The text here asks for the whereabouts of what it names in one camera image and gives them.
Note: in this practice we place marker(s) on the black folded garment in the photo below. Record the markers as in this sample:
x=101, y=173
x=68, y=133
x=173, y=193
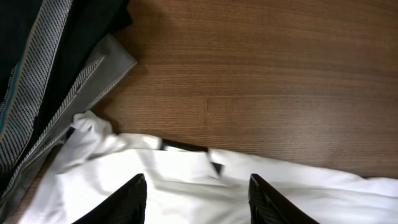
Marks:
x=44, y=46

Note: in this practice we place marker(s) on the grey folded garment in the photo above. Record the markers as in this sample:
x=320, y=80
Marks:
x=107, y=65

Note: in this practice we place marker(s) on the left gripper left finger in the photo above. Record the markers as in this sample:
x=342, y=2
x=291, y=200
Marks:
x=127, y=205

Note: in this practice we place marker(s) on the white t-shirt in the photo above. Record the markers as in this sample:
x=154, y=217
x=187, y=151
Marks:
x=194, y=187

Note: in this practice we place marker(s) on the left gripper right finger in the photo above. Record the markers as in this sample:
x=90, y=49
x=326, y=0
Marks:
x=268, y=206

